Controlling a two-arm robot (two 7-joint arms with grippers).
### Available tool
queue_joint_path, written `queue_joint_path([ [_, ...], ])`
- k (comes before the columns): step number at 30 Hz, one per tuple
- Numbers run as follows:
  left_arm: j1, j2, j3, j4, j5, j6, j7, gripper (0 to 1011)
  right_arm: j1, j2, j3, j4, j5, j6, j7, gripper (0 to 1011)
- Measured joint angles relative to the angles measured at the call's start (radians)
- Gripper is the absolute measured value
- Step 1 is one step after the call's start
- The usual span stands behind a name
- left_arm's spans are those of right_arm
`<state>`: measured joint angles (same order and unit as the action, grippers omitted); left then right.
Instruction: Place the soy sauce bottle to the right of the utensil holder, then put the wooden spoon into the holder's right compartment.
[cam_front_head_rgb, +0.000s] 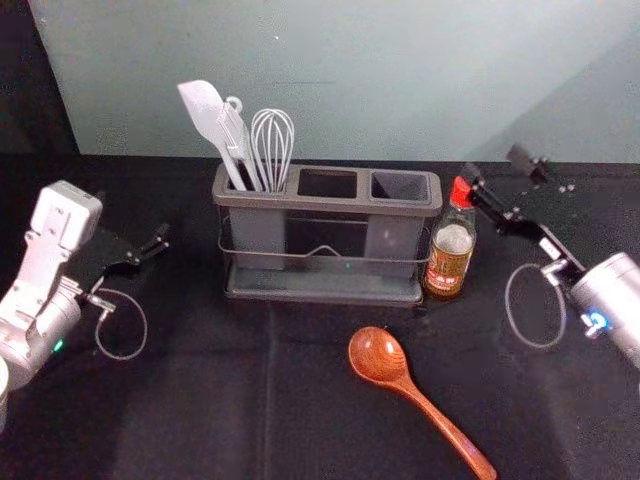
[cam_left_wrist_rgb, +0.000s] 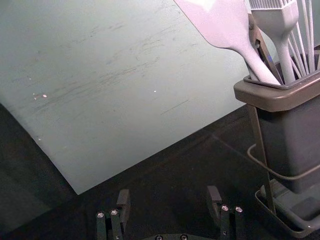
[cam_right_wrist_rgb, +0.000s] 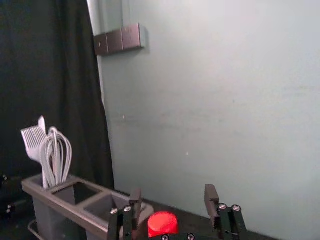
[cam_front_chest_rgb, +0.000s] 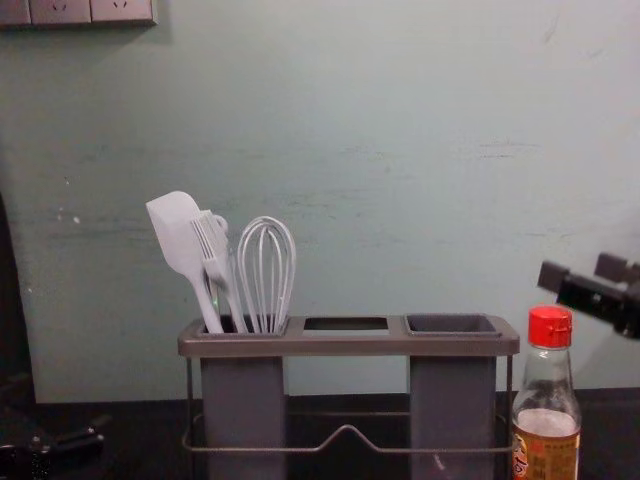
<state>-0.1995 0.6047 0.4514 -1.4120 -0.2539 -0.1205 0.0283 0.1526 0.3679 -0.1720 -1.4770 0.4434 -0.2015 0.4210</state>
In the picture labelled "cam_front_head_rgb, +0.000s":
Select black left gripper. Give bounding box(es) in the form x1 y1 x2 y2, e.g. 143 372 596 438
74 223 172 297

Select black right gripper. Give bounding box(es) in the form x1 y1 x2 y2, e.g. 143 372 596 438
460 143 589 282

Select sauce bottle with red cap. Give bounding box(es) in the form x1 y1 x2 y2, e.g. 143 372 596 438
423 175 477 301

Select grey three-compartment utensil holder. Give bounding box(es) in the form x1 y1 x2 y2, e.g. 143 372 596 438
212 162 444 281

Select grey kitchen tongs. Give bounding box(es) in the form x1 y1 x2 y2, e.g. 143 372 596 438
215 96 266 194

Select grey silicone spatula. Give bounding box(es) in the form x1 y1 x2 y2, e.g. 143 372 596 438
176 79 250 193

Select black table cloth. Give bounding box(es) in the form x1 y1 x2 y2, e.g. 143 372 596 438
0 152 640 480

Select black backdrop cloth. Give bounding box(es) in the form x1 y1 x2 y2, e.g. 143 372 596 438
0 0 80 157

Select brown wooden spoon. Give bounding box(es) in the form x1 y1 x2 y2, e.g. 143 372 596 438
347 325 499 480

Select left gripper's thin dark cable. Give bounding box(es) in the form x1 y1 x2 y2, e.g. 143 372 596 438
83 287 149 361

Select gripper's thin dark cable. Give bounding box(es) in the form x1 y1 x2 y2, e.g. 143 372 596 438
504 262 569 350
83 287 149 361

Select right gripper's thin dark cable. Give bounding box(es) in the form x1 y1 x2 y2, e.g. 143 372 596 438
504 262 569 350

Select grey wire whisk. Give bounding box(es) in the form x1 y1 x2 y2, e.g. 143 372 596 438
250 108 295 194

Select black wire rack with tray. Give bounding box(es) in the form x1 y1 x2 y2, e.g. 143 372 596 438
217 214 426 307

